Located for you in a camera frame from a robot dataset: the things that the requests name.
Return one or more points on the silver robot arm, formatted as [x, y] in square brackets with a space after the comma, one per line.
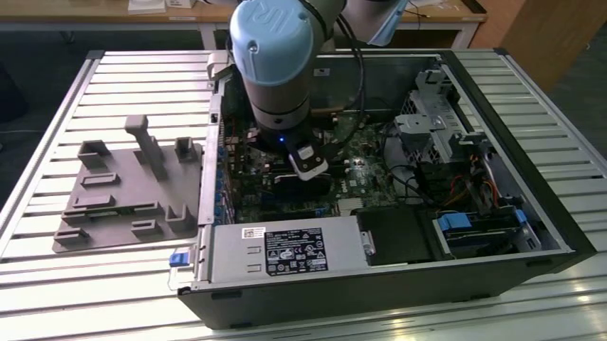
[269, 42]

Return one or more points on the black RAM slot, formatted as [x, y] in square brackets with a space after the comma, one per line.
[279, 166]
[279, 163]
[279, 172]

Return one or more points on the black graphics card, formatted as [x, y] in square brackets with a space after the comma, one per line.
[303, 188]

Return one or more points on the green motherboard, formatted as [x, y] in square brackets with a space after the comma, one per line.
[369, 177]

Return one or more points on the silver chipset heatsink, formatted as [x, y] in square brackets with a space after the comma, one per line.
[349, 206]

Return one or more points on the silver power supply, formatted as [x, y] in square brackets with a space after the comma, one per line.
[236, 255]

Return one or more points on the grey parts rack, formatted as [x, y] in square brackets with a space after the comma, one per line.
[123, 184]

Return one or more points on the silver metal drive cage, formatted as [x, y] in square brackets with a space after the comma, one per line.
[427, 124]

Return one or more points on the black plastic shroud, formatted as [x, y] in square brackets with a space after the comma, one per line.
[397, 234]

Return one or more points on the blue case latch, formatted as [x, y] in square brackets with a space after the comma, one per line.
[177, 259]

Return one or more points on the green RAM stick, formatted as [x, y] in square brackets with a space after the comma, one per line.
[108, 212]

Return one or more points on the wooden desk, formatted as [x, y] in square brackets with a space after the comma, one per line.
[199, 14]

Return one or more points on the white box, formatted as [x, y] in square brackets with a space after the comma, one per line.
[147, 7]
[180, 3]

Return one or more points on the blue disk carrier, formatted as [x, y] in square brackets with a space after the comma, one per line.
[452, 222]

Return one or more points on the black PC case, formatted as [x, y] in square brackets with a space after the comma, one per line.
[332, 302]

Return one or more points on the blue plastic clip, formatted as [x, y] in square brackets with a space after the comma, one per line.
[520, 218]

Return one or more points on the black flat object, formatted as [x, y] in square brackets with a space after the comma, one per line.
[473, 5]

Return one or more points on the wooden cabinet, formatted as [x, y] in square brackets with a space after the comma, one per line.
[545, 35]

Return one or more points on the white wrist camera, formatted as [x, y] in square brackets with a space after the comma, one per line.
[308, 167]

